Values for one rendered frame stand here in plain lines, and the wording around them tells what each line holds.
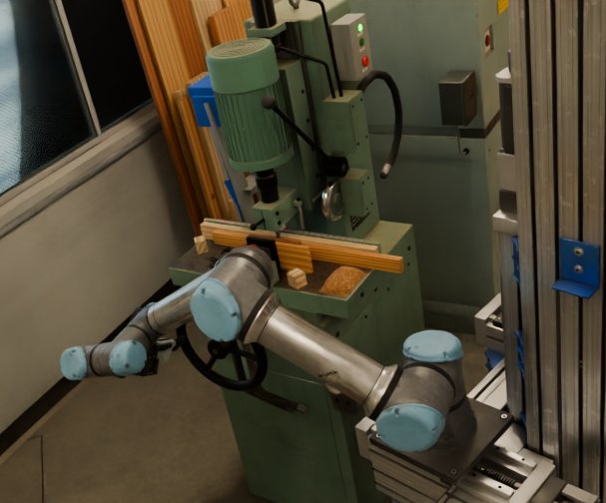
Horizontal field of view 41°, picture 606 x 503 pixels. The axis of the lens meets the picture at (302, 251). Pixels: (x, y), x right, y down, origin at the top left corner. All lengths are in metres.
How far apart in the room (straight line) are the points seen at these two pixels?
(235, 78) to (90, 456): 1.74
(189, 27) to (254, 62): 1.83
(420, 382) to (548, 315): 0.28
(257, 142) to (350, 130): 0.28
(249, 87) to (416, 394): 0.91
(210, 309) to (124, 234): 2.20
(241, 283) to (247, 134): 0.64
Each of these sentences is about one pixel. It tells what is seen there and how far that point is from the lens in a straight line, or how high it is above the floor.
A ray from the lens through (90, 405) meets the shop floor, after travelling 3.53.
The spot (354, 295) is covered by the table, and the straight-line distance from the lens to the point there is 2.12.
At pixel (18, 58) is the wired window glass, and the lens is 3.39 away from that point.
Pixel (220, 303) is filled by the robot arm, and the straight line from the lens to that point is 1.53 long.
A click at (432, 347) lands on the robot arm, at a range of 1.64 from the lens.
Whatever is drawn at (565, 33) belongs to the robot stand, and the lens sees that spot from 1.37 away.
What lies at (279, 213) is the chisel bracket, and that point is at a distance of 2.24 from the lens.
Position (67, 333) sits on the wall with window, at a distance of 3.55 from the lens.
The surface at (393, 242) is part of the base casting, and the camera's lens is 2.51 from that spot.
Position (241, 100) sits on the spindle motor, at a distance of 2.08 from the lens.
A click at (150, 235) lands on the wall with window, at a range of 3.87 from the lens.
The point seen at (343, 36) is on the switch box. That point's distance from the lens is 2.27.
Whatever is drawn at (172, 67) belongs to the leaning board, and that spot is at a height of 1.09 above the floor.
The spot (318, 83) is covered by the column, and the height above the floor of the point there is 1.35.
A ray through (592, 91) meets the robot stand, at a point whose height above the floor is 1.56.
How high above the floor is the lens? 2.04
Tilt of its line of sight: 29 degrees down
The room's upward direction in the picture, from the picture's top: 11 degrees counter-clockwise
